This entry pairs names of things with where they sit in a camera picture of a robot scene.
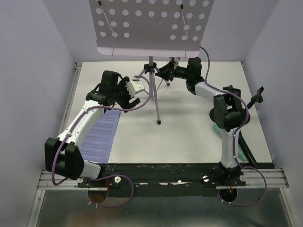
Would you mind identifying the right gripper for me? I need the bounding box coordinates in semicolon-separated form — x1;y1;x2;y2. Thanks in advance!
154;61;191;82

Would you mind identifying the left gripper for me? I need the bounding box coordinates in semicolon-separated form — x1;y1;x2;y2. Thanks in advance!
112;77;141;113

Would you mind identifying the white music stand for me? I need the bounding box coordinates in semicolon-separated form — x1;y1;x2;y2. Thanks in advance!
88;0;213;125

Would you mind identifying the sheet music page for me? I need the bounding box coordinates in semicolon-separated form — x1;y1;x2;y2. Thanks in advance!
80;110;122;164

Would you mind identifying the green microphone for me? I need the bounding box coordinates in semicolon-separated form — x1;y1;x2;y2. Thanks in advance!
212;124;248;161

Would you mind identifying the black microphone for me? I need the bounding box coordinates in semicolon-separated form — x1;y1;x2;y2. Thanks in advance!
238;132;257;167

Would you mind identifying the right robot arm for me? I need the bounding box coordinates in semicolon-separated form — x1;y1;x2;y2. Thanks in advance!
155;57;249;185

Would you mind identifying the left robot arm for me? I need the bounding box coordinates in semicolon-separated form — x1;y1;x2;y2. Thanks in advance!
45;70;145;187

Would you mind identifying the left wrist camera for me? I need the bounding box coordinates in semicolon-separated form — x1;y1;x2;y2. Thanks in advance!
126;76;145;98

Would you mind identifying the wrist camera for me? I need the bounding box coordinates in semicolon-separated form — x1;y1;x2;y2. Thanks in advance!
126;76;145;98
169;57;179;70

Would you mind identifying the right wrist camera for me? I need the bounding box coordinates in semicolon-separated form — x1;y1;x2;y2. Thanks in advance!
169;57;179;70

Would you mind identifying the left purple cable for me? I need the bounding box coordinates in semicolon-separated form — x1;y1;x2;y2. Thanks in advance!
51;75;153;209

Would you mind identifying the purple cable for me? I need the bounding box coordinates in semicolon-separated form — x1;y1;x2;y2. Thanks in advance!
51;75;153;209
200;46;268;206

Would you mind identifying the black mounting rail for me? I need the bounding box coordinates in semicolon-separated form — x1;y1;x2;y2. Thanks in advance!
78;163;246;198

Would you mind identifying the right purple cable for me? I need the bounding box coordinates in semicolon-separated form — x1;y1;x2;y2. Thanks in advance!
200;46;268;206

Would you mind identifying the aluminium frame rail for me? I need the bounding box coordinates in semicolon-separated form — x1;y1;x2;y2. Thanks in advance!
26;61;291;227

